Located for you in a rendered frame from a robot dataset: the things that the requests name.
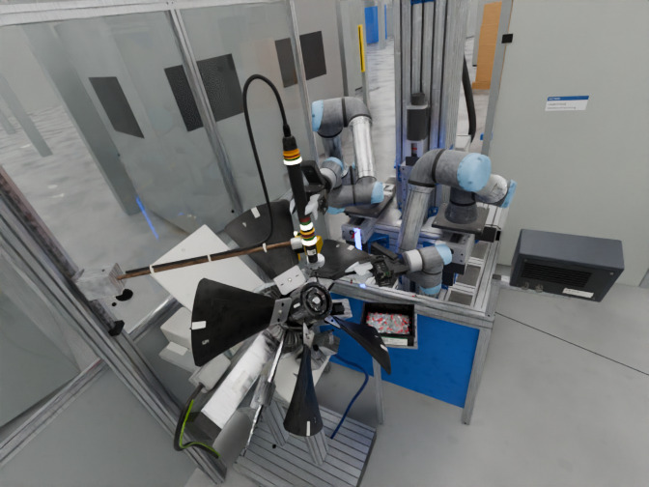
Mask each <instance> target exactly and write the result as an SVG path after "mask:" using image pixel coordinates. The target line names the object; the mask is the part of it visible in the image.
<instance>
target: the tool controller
mask: <svg viewBox="0 0 649 487"><path fill-rule="evenodd" d="M624 270H625V264H624V256H623V247H622V241H620V240H613V239H605V238H596V237H588V236H580V235H572V234H563V233H555V232H548V231H539V230H531V229H522V230H521V231H520V235H519V238H518V242H517V245H516V249H515V252H514V256H513V259H512V263H511V271H510V279H509V285H510V286H515V287H520V288H522V289H523V290H528V289H530V290H535V292H536V293H542V292H546V293H551V294H556V295H561V296H566V297H571V298H577V299H582V300H587V301H596V302H601V301H602V299H603V298H604V297H605V295H606V294H607V292H608V291H609V289H610V288H611V287H612V285H613V284H614V283H615V281H616V280H617V279H618V277H619V276H620V275H621V273H622V272H623V271H624Z"/></svg>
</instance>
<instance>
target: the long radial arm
mask: <svg viewBox="0 0 649 487"><path fill-rule="evenodd" d="M280 343H281V341H279V340H278V339H276V338H275V337H274V336H272V334H271V333H269V331H268V329H264V330H262V331H260V332H258V333H256V334H254V335H253V336H251V337H250V339H249V340H248V341H245V342H243V343H242V345H241V346H240V347H239V349H238V350H237V351H236V352H235V354H234V355H233V356H232V357H231V359H230V361H231V366H230V367H229V368H228V370H227V371H226V372H225V374H224V375H223V376H222V377H221V379H220V380H219V381H218V383H217V384H216V385H215V386H214V388H212V389H210V391H209V392H207V393H203V394H202V396H201V397H200V398H199V400H198V401H197V402H196V403H195V405H194V406H193V407H192V408H191V410H190V413H193V412H203V413H204V414H205V415H206V416H207V417H209V418H210V419H211V420H212V421H213V422H214V423H216V424H217V425H218V426H219V427H220V428H221V429H222V428H223V427H224V425H225V424H226V422H227V421H228V419H229V418H230V417H231V415H232V414H233V412H234V411H235V409H236V408H237V406H238V405H239V403H240V401H241V400H242V399H243V397H244V396H245V394H246V393H247V391H249V389H250V388H251V386H252V385H253V384H254V382H255V381H256V379H257V378H258V376H259V375H260V373H261V372H262V370H263V369H264V368H265V366H266V365H267V363H268V361H269V360H270V358H271V357H272V355H273V354H274V353H275V351H276V350H277V348H278V347H279V345H280Z"/></svg>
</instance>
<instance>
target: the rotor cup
mask: <svg viewBox="0 0 649 487"><path fill-rule="evenodd" d="M287 297H292V302H291V306H290V310H289V313H288V317H287V320H286V321H285V322H284V323H280V324H281V325H282V326H283V327H284V328H285V329H286V330H288V331H290V332H294V333H301V332H302V322H303V323H305V325H306V327H307V328H308V329H310V328H311V327H312V326H313V324H315V323H317V322H319V321H321V320H323V319H325V318H326V317H327V316H328V315H329V314H330V312H331V310H332V297H331V295H330V293H329V292H328V290H327V289H326V288H325V286H324V285H323V284H321V283H319V282H315V281H313V282H308V283H306V284H304V285H302V286H301V287H299V288H296V289H294V290H293V291H292V292H290V293H288V294H286V295H285V296H283V295H282V294H281V295H280V296H279V299H282V298H287ZM315 297H317V298H319V300H320V302H319V303H314V298H315ZM298 303H299V304H300V305H299V306H297V307H294V305H296V304H298ZM313 321H317V322H314V323H312V324H311V322H313Z"/></svg>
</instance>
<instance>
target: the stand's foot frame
mask: <svg viewBox="0 0 649 487"><path fill-rule="evenodd" d="M319 409H320V413H321V417H322V421H323V429H324V435H325V438H326V441H327V445H328V452H327V453H326V456H325V458H324V462H323V463H322V466H319V465H318V463H317V464H315V463H313V460H312V458H311V455H310V452H309V450H308V447H307V444H306V442H305V440H304V438H303V437H301V436H298V435H295V434H292V433H291V434H290V433H289V435H290V436H289V437H288V439H287V441H286V442H287V443H285V444H284V446H282V445H280V444H277V443H276V442H275V439H274V437H273V436H272V434H271V432H270V430H269V428H268V425H267V423H266V421H265V419H264V417H263V418H262V419H261V421H260V423H259V424H258V426H257V427H256V429H255V431H254V432H253V435H252V437H251V439H250V442H249V445H248V448H247V450H246V453H245V456H244V457H243V453H244V451H245V448H246V445H245V447H244V449H243V450H242V452H241V454H240V456H239V457H238V459H237V461H236V462H235V464H234V466H233V467H234V468H235V470H236V471H237V472H238V473H240V474H241V475H243V476H245V477H246V478H248V479H250V480H251V481H253V482H255V483H256V484H258V485H260V486H261V487H360V484H361V481H362V478H363V475H364V473H365V470H366V467H367V464H368V461H369V458H370V455H371V452H372V449H373V446H374V443H375V440H376V437H377V431H376V429H374V428H372V427H370V426H367V425H365V424H363V423H360V422H358V421H356V420H353V419H351V418H349V417H346V418H345V420H344V421H343V423H342V425H341V427H340V428H339V430H338V432H337V433H336V435H335V436H334V438H333V439H330V437H331V435H332V434H333V432H334V431H335V429H336V427H337V426H338V424H339V422H340V420H341V419H342V417H343V415H340V414H338V413H335V412H333V411H332V410H329V409H327V408H325V407H322V406H320V405H319ZM274 444H276V448H272V446H273V445H274Z"/></svg>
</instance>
